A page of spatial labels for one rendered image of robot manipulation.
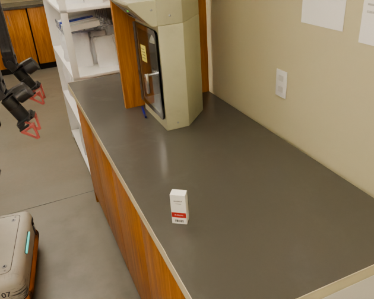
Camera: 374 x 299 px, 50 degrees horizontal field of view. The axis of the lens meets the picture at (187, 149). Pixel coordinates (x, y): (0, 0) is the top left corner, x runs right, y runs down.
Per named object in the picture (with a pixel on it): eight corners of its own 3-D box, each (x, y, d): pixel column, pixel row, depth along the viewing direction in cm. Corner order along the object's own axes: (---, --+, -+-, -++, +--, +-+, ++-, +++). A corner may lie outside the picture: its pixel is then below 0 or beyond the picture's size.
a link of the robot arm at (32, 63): (6, 59, 204) (3, 63, 196) (24, 46, 203) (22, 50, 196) (22, 78, 210) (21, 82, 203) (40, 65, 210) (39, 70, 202)
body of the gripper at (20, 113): (33, 111, 177) (22, 99, 173) (31, 120, 168) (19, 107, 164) (21, 120, 177) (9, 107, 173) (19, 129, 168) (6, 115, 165)
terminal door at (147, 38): (144, 99, 206) (135, 20, 187) (165, 120, 181) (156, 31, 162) (142, 100, 206) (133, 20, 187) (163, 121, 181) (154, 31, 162)
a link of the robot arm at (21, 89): (-8, 84, 167) (-11, 91, 160) (15, 69, 166) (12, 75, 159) (13, 106, 173) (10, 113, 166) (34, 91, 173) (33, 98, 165)
